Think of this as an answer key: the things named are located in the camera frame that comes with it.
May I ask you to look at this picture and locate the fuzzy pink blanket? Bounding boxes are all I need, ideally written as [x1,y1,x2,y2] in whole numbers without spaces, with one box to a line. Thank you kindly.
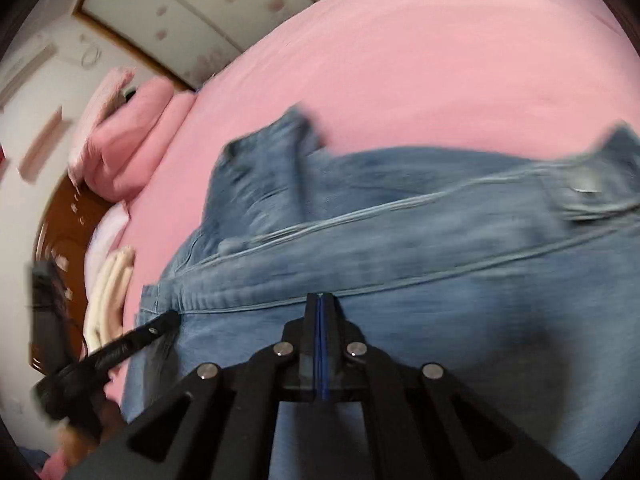
[66,66,137,183]

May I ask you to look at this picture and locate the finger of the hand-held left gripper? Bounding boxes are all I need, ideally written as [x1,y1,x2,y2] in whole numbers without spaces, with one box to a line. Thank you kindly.
[80,310,182,368]

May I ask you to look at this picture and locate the cream folded cloth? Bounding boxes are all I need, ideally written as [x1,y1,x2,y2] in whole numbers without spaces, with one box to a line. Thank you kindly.
[82,245,137,357]

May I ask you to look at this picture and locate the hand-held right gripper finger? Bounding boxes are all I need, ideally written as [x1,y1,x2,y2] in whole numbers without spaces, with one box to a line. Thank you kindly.
[65,291,321,480]
[320,291,581,480]

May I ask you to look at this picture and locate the white wall cable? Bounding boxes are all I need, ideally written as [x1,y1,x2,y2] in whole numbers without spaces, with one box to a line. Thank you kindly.
[79,34,103,70]

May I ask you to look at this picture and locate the pink bed sheet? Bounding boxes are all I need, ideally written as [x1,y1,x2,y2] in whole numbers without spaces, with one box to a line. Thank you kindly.
[107,0,640,411]

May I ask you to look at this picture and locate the pale pink cloth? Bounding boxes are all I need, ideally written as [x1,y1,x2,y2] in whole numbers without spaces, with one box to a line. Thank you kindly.
[85,202,132,281]

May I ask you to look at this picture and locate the person's left hand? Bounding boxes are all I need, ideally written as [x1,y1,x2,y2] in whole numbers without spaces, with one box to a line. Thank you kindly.
[57,395,126,466]

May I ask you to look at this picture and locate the pink pillow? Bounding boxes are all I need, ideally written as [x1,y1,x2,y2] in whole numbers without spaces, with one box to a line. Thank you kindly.
[85,79,196,202]

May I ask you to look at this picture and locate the blue denim jeans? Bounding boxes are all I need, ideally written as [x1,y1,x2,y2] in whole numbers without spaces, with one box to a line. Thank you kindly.
[120,102,640,480]

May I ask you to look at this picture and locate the brown wooden headboard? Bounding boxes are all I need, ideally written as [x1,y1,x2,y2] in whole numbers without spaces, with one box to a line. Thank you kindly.
[32,175,117,376]

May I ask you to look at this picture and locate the floral sliding wardrobe doors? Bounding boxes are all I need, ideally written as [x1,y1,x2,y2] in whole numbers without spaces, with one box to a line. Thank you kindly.
[75,0,416,92]

